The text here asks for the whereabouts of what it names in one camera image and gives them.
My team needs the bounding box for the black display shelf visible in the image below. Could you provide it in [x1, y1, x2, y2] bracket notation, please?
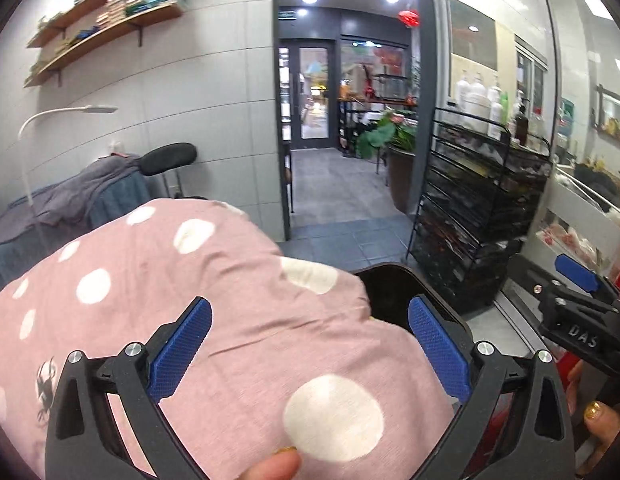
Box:
[337, 74, 418, 153]

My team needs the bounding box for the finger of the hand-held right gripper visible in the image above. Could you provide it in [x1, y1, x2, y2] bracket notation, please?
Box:
[510, 254, 566, 311]
[554, 254, 620, 307]

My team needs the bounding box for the green potted plant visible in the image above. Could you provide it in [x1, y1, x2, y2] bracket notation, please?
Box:
[357, 109, 418, 213]

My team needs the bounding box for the glass door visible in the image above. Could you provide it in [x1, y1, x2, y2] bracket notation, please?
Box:
[279, 40, 336, 150]

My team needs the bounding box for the pink polka dot blanket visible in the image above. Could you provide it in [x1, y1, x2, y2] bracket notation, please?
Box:
[0, 199, 471, 480]

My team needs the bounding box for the white floor lamp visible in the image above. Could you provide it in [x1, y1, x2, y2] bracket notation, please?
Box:
[17, 105, 118, 233]

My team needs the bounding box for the white storage cart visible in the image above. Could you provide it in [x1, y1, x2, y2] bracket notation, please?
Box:
[532, 165, 620, 281]

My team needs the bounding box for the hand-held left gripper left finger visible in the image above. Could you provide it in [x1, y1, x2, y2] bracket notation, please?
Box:
[44, 296, 213, 480]

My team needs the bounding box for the red cloth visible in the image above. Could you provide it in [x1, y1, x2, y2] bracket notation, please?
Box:
[482, 390, 513, 441]

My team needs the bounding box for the black wire rack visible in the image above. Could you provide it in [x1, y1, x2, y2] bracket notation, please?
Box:
[405, 106, 553, 313]

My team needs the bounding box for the person's left hand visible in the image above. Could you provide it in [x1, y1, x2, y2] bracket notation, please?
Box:
[240, 447, 302, 480]

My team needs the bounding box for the white pump bottle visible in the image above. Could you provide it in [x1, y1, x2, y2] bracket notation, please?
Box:
[487, 75, 506, 141]
[467, 72, 491, 118]
[455, 74, 473, 111]

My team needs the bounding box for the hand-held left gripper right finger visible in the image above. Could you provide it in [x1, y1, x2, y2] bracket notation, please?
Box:
[407, 294, 576, 480]

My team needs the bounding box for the brown pump bottle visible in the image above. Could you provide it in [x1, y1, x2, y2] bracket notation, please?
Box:
[510, 90, 531, 143]

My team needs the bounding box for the grey blanket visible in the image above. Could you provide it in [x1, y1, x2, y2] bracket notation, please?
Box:
[0, 154, 143, 246]

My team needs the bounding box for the stack of folded towels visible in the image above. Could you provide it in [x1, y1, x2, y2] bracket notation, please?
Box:
[96, 0, 127, 25]

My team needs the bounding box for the person's right hand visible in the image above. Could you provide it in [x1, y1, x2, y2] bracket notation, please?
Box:
[565, 360, 620, 466]

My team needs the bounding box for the black padded headrest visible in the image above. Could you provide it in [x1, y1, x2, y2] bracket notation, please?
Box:
[140, 143, 197, 177]

